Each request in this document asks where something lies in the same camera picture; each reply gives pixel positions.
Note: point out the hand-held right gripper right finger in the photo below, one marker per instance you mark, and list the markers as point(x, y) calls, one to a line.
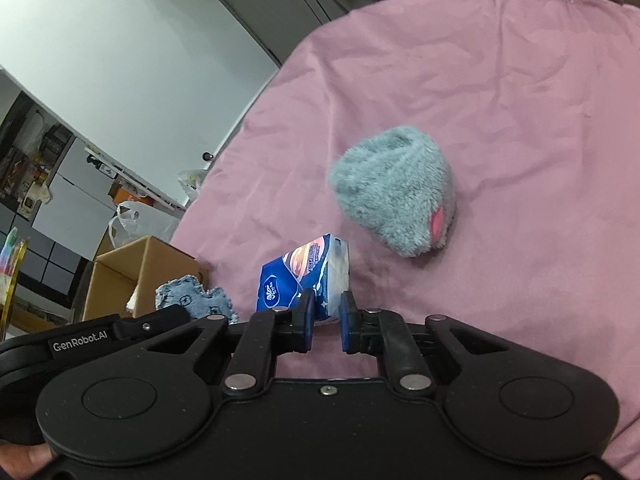
point(348, 325)

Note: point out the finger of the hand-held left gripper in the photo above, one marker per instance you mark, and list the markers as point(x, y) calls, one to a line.
point(155, 321)

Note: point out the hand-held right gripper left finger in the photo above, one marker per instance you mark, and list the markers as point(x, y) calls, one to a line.
point(306, 322)

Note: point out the white packet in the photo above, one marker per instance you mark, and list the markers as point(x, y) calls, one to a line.
point(133, 301)

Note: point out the blue tissue pack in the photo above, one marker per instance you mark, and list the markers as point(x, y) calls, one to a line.
point(295, 275)

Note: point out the blue denim patterned cloth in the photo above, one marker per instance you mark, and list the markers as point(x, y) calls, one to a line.
point(200, 297)

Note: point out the cardboard box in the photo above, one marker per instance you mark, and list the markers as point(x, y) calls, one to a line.
point(135, 265)

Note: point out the person's left hand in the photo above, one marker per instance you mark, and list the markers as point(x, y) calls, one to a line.
point(22, 462)

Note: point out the yellow round table top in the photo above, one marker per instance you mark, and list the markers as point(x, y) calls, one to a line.
point(20, 317)

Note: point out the colourful snack bag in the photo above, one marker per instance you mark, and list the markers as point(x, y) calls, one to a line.
point(12, 270)

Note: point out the white plastic shopping bag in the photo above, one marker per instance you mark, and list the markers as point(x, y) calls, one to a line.
point(140, 222)

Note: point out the grey fluffy plush toy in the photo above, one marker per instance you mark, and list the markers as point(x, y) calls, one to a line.
point(395, 190)

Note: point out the grey plastic bag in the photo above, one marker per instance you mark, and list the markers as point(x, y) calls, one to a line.
point(192, 182)

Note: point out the pink bed sheet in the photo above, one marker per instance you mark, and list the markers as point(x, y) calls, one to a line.
point(475, 85)

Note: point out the grey door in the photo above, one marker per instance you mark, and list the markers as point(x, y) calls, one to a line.
point(280, 5)

